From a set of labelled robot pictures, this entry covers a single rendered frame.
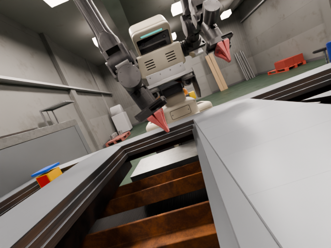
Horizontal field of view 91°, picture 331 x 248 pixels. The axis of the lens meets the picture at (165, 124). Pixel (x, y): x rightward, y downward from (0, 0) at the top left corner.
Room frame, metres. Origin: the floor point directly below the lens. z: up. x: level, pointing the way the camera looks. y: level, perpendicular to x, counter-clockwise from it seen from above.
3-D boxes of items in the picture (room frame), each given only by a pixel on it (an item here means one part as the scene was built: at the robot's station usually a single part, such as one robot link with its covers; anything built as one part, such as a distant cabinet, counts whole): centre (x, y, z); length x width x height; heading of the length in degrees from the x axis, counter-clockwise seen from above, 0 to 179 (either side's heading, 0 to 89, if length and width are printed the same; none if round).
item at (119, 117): (9.19, 2.21, 0.79); 0.80 x 0.68 x 1.58; 179
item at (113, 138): (7.18, 2.16, 0.17); 1.24 x 0.86 x 0.35; 179
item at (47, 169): (0.55, 0.44, 0.88); 0.06 x 0.06 x 0.02; 80
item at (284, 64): (7.87, -6.42, 0.25); 1.37 x 0.94 x 0.49; 179
